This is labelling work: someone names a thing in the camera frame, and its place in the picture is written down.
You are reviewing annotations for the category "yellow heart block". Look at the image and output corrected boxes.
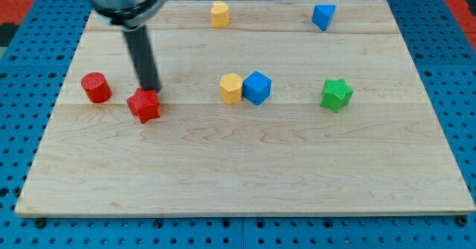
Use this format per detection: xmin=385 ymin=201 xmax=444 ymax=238
xmin=210 ymin=1 xmax=230 ymax=28

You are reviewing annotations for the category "green star block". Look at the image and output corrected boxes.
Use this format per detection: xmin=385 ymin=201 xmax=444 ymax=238
xmin=320 ymin=78 xmax=353 ymax=113

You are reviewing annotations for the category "red star block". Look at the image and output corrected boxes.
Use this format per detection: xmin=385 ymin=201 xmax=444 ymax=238
xmin=126 ymin=88 xmax=161 ymax=124

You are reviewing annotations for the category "wooden board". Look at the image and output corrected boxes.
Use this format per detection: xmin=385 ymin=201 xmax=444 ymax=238
xmin=15 ymin=0 xmax=475 ymax=219

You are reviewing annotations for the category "blue triangle block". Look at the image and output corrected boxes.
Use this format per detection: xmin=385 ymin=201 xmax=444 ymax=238
xmin=312 ymin=4 xmax=336 ymax=31

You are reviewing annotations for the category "blue cube block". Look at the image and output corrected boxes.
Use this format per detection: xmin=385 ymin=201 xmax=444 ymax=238
xmin=243 ymin=71 xmax=272 ymax=106

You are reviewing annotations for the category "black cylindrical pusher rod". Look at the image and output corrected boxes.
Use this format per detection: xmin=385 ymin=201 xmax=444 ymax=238
xmin=123 ymin=25 xmax=161 ymax=92

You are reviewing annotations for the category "red cylinder block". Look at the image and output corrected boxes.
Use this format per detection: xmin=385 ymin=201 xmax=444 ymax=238
xmin=81 ymin=72 xmax=112 ymax=103

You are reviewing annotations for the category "yellow hexagon block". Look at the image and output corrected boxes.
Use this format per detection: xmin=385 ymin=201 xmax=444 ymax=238
xmin=219 ymin=73 xmax=243 ymax=104

